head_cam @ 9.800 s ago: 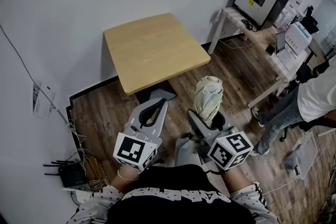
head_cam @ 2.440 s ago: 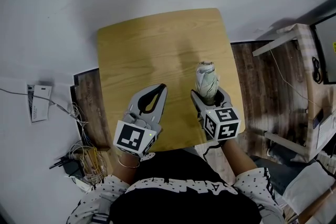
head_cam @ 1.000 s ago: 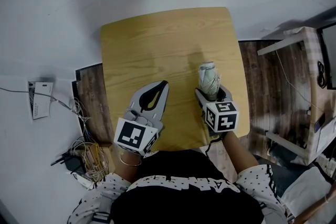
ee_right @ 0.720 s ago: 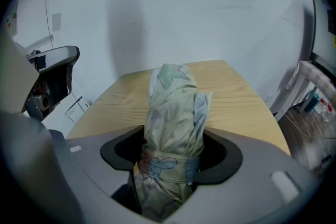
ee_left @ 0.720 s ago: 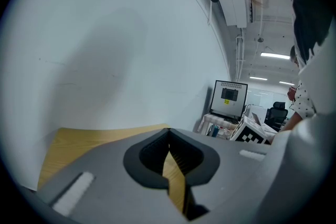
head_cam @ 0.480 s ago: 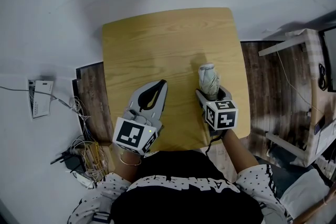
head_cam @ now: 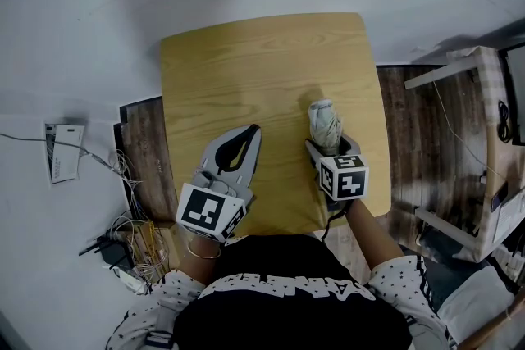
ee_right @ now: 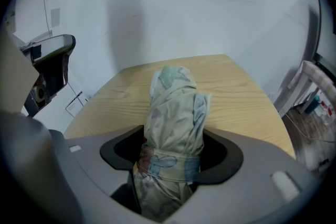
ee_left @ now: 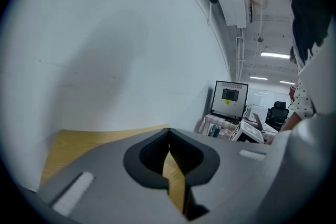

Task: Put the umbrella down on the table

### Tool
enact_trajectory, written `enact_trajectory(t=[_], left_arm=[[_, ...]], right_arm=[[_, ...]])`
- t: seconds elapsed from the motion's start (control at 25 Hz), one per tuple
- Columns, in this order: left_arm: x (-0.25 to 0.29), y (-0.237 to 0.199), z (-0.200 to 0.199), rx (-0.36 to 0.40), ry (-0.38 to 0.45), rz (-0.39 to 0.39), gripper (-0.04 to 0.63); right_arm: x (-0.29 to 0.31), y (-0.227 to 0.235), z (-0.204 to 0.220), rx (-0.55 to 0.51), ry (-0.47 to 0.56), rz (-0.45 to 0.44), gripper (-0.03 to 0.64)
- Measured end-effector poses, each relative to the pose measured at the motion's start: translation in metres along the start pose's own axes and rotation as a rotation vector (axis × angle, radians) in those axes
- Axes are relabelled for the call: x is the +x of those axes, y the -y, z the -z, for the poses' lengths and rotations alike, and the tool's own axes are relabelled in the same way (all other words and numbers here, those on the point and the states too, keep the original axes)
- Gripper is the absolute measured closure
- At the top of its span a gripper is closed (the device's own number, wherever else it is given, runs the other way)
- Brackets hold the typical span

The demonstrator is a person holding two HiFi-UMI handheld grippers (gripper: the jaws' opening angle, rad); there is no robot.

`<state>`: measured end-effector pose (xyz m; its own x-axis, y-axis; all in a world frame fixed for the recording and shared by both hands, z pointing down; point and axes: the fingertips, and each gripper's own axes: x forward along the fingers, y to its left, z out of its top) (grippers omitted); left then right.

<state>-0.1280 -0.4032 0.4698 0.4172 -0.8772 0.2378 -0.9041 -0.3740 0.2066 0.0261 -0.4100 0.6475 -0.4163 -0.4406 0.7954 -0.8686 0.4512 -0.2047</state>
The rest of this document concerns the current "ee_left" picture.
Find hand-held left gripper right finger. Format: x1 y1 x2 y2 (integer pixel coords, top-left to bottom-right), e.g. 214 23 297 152
167 127 275 221

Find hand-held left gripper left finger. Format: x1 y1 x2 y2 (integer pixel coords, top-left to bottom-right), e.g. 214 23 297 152
36 127 190 224

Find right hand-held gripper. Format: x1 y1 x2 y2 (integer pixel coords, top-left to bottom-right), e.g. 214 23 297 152
230 121 266 144

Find person's right forearm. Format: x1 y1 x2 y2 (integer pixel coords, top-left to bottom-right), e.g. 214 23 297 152
279 80 316 132

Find grey laptop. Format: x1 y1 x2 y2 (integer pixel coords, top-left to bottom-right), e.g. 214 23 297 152
252 112 266 131

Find black office chair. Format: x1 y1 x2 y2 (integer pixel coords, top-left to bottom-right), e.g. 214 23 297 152
265 101 290 132

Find white checked-top desk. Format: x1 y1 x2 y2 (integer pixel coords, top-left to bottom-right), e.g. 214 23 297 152
197 113 279 140

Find grey equipment cabinet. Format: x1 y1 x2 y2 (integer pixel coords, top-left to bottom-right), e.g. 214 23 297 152
209 80 249 122

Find wooden table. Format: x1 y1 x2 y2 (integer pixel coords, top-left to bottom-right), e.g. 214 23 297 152
39 124 186 213

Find white ceiling conduit pipes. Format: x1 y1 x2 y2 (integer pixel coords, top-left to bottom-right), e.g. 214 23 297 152
234 33 248 82

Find row of ceiling light strips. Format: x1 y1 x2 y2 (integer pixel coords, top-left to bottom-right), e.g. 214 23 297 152
249 51 297 86

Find white air conditioner unit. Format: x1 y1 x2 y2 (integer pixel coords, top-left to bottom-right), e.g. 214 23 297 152
215 0 255 29

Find person's black printed top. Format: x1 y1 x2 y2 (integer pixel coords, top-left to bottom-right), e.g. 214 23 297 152
285 0 334 67

